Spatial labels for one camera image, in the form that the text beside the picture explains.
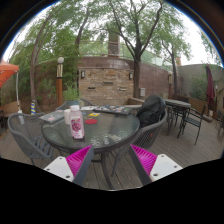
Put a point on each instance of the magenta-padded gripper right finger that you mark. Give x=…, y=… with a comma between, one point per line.
x=165, y=165

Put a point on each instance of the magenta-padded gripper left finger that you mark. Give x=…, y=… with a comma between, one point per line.
x=60, y=166

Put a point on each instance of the pink drink bottle white cap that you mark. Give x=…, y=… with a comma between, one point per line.
x=77, y=125

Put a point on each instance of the silver laptop with stickers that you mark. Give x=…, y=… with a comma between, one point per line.
x=52, y=117

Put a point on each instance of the white ceramic cup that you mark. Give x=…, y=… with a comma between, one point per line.
x=66, y=116

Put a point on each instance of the dark metal patio chair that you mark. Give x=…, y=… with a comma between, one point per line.
x=193, y=120

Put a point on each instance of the flat round red coaster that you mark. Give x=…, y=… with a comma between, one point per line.
x=91, y=121

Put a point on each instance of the black backpack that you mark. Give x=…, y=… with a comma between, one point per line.
x=151, y=110

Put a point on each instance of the dark round patio table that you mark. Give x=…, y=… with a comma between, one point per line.
x=178, y=103

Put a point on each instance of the white booklet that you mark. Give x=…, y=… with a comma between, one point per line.
x=88, y=108

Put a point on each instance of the blue yellow striped bollard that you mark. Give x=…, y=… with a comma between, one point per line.
x=33, y=107

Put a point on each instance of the closed maroon patio umbrella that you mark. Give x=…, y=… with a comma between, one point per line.
x=210, y=86

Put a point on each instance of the tree with dark trunk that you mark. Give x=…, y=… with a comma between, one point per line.
x=136, y=76

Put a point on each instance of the leaning tree with brown trunk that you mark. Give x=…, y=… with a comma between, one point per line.
x=32, y=76

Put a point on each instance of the orange patio umbrella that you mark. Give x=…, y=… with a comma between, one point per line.
x=6, y=71

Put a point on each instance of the grey wall box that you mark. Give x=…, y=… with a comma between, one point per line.
x=142, y=92

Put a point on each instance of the garden lamp post white globe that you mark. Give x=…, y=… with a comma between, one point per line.
x=59, y=86

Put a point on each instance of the black wall lamp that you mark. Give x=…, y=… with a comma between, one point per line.
x=131, y=75
x=83, y=74

